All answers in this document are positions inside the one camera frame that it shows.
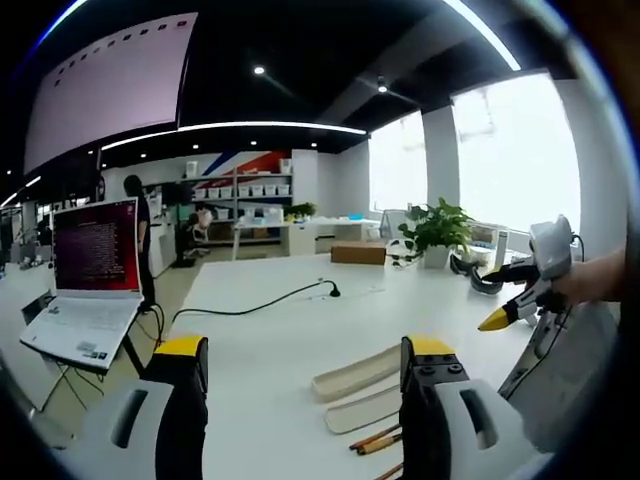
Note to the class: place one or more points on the white office desk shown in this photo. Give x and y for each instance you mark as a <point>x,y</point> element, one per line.
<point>300,232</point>

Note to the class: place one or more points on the shelf with white bins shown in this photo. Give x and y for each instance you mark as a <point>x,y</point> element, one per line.
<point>240,195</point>

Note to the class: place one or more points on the wooden chopstick utensil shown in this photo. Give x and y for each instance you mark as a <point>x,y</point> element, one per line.
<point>380,446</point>

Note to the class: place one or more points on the beige cutlery case lid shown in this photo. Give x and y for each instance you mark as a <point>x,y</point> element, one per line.
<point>365,412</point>

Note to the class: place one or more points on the black laptop stand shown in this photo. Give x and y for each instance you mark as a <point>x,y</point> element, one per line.
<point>135,350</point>

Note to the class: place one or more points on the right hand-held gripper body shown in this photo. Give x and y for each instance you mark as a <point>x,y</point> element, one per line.
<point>552,247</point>

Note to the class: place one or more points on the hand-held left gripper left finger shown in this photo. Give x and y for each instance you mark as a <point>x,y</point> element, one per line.
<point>125,440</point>

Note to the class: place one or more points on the brown cardboard box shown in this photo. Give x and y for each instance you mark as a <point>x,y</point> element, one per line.
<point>358,252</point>

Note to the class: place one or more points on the office chair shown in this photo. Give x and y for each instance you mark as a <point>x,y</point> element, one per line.
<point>197,235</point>

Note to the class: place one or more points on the green potted plant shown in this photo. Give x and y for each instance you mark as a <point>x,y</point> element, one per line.
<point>442,230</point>

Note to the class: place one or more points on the light grey cloth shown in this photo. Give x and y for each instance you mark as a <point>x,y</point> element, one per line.
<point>575,380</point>

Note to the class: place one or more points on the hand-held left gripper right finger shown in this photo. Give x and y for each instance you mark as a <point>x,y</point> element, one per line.
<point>480,440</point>

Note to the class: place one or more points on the white laptop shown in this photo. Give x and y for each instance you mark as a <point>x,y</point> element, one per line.
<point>92,280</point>

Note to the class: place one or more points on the wooden pencils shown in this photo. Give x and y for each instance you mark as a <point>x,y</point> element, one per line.
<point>377,436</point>

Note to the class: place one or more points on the large hanging screen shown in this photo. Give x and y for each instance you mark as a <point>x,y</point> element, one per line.
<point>110,85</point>

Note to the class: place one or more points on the beige cutlery case base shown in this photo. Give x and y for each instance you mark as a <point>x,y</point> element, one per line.
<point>357,375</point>

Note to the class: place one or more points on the black headset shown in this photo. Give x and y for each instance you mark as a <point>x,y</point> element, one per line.
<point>477,282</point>

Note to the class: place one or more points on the small green plant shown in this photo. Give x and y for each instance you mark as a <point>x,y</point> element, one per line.
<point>300,210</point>

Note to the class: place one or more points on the person's right hand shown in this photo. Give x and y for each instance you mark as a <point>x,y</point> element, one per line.
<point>595,277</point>

